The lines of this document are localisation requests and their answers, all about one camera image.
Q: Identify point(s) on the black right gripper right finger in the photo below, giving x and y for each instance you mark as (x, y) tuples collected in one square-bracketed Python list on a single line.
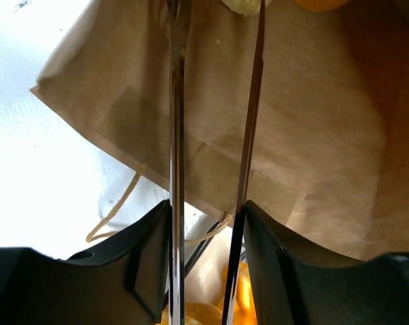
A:
[(296, 281)]

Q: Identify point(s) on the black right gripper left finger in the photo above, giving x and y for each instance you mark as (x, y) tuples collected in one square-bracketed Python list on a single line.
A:
[(121, 280)]

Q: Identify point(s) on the metal tongs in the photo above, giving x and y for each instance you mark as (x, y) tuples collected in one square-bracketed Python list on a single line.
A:
[(198, 169)]

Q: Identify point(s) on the orange fake bun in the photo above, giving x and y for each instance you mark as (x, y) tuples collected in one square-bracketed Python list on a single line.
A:
[(321, 6)]

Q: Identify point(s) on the small pale fake bun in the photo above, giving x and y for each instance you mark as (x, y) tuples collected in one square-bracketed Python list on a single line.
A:
[(243, 7)]

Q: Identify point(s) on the strawberry pattern tray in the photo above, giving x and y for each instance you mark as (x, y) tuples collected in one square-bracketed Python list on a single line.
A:
[(206, 268)]

